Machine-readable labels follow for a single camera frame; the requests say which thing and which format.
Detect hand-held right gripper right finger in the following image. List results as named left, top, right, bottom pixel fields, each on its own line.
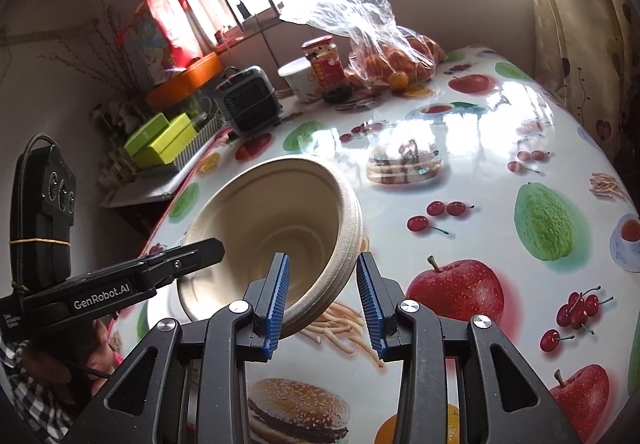
left=356, top=251, right=583, bottom=444

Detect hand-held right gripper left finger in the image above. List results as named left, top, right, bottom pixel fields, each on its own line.
left=62, top=251, right=291, bottom=444

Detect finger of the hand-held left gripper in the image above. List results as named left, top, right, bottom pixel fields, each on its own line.
left=140, top=238, right=224, bottom=292

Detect person's left forearm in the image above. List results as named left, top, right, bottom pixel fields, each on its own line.
left=0, top=339, right=76, bottom=444

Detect person's left hand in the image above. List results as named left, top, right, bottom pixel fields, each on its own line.
left=20, top=339, right=91, bottom=405

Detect grey striped tray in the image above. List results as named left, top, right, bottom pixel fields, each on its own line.
left=170, top=116, right=223, bottom=172

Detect lime green box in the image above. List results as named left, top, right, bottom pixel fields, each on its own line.
left=137, top=116, right=201, bottom=168
left=124, top=113, right=171, bottom=157

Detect fruit printed tablecloth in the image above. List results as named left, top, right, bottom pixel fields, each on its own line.
left=100, top=44, right=640, bottom=444

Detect small grey fan heater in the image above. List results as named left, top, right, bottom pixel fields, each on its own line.
left=214, top=65, right=283, bottom=135

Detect orange box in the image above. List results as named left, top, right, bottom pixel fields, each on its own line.
left=146, top=51, right=226, bottom=109

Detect white plastic tub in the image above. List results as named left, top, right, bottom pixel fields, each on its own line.
left=277, top=58, right=321, bottom=103

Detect dry twigs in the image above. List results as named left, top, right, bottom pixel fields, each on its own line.
left=40, top=0, right=151, bottom=99

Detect colourful gift bag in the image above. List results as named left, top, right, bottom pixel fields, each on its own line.
left=116, top=0, right=203, bottom=84

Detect glass jar with red label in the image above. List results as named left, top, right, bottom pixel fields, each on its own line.
left=301, top=36, right=353, bottom=104

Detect clear bag of oranges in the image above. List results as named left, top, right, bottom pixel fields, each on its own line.
left=279, top=0, right=448, bottom=92

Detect cream patterned curtain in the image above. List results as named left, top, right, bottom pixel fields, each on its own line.
left=520, top=0, right=640, bottom=165

